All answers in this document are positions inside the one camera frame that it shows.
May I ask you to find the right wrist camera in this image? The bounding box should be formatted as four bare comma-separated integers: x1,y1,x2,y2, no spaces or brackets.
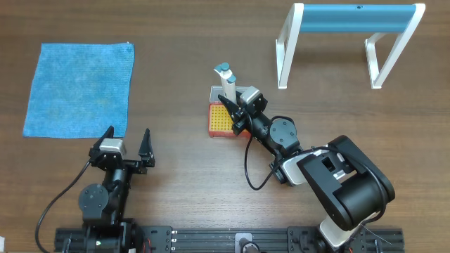
239,86,264,105

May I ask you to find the white pipette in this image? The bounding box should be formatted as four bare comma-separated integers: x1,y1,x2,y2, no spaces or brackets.
213,62,238,106

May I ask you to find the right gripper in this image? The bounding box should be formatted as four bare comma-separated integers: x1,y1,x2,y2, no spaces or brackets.
217,90,269,136

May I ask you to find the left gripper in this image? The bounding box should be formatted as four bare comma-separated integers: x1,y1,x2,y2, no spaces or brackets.
88,125,157,175

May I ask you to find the white and blue stand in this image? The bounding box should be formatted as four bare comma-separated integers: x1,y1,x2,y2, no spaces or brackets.
276,2,426,90

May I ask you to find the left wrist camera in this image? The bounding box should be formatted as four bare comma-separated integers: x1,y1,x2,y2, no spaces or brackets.
98,138,127,156

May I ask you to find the red and yellow tip box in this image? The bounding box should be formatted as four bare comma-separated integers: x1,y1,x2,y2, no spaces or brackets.
207,85,255,139

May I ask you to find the mounting rail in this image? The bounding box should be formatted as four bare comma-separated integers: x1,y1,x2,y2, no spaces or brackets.
54,226,405,253

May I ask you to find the blue cloth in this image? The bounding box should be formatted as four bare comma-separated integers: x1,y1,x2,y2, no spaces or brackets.
22,42,136,139

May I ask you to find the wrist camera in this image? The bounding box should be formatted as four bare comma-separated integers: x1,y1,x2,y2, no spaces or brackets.
98,138,127,156
239,86,264,105

